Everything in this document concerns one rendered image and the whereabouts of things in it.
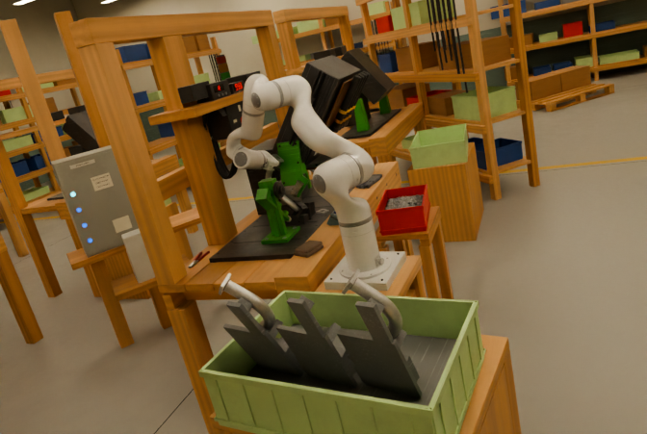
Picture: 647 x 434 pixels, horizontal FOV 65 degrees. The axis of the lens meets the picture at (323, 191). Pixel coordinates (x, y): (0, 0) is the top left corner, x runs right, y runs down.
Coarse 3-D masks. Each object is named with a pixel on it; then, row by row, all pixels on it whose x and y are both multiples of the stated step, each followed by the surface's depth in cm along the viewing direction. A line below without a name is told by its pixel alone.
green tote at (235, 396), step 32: (288, 320) 164; (320, 320) 160; (352, 320) 154; (384, 320) 148; (416, 320) 143; (448, 320) 138; (224, 352) 137; (480, 352) 133; (224, 384) 128; (256, 384) 121; (288, 384) 117; (448, 384) 109; (224, 416) 132; (256, 416) 126; (288, 416) 120; (320, 416) 115; (352, 416) 110; (384, 416) 106; (416, 416) 102; (448, 416) 108
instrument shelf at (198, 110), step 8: (232, 96) 241; (240, 96) 247; (200, 104) 226; (208, 104) 222; (216, 104) 228; (224, 104) 234; (168, 112) 224; (176, 112) 217; (184, 112) 215; (192, 112) 214; (200, 112) 217; (208, 112) 222; (152, 120) 222; (160, 120) 221; (168, 120) 219; (176, 120) 218
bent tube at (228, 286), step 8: (224, 280) 123; (224, 288) 124; (232, 288) 124; (240, 288) 125; (240, 296) 124; (248, 296) 124; (256, 296) 125; (256, 304) 125; (264, 304) 126; (264, 312) 126; (272, 312) 128; (264, 320) 129; (272, 320) 129
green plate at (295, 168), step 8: (280, 144) 246; (288, 144) 244; (296, 144) 243; (280, 152) 246; (288, 152) 245; (296, 152) 243; (288, 160) 245; (296, 160) 243; (288, 168) 245; (296, 168) 244; (304, 168) 249; (288, 176) 246; (296, 176) 244; (288, 184) 246
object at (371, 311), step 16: (368, 304) 105; (368, 320) 108; (352, 336) 116; (368, 336) 114; (384, 336) 109; (352, 352) 120; (368, 352) 117; (384, 352) 113; (400, 352) 111; (368, 368) 122; (384, 368) 118; (400, 368) 115; (368, 384) 127; (384, 384) 123; (400, 384) 120; (416, 384) 117
